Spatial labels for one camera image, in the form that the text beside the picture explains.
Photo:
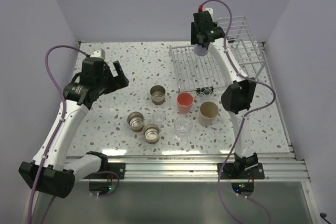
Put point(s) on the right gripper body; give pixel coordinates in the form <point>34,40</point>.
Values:
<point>197,32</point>

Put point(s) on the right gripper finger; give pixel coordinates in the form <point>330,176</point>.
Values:
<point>203,41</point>
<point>193,33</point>

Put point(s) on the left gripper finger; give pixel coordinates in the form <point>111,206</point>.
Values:
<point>115,83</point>
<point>118,68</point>

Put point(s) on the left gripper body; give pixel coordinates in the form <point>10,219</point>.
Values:
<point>96,84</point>

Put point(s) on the lavender plastic cup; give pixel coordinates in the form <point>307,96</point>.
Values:
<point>200,51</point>

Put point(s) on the steel cup with cork band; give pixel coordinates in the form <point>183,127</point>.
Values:
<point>157,94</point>

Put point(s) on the pink plastic cup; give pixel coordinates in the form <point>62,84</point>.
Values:
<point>184,102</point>

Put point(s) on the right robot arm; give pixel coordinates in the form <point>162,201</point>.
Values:
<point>210,38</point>

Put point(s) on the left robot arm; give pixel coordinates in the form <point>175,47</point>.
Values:
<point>48,171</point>

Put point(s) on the small clear glass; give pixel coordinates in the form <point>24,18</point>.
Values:
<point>159,118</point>

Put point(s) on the beige plastic cup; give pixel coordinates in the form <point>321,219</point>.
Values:
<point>208,113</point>

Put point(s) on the large clear glass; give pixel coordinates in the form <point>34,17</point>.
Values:
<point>183,126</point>

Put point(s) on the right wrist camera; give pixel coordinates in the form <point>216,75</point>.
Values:
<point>201,8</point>

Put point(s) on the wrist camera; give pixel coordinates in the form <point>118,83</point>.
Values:
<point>100,53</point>
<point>201,8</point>

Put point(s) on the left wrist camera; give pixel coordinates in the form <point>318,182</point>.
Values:
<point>100,53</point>

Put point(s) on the white wire dish rack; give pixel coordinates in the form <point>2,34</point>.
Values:
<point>203,74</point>

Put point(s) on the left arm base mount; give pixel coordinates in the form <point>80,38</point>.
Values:
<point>106,182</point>

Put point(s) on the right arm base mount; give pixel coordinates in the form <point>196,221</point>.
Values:
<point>242,183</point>

